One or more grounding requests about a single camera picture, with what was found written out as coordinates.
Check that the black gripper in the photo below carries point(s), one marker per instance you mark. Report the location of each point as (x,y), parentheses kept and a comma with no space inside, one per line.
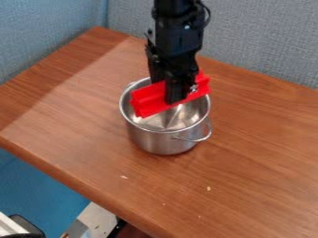
(174,41)

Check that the red rectangular block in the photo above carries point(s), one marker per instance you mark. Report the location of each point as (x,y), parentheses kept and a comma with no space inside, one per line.
(149,98)

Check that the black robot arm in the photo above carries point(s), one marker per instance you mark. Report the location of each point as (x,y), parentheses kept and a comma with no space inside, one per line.
(178,7)

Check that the stainless steel pot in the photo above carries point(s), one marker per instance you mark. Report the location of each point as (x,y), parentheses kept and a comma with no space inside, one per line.
(170,132)

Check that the white table leg frame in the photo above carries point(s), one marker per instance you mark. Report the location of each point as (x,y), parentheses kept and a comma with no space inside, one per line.
(94,223)

